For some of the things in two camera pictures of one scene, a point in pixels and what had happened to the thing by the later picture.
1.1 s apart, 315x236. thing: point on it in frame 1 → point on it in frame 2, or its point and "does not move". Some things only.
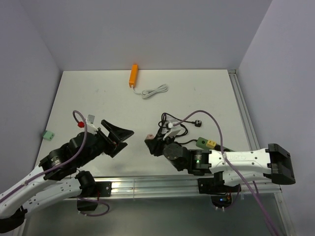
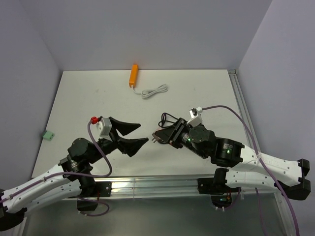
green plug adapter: (48, 135) does not move
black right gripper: (153, 143) → (178, 127)
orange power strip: (133, 77) does not move
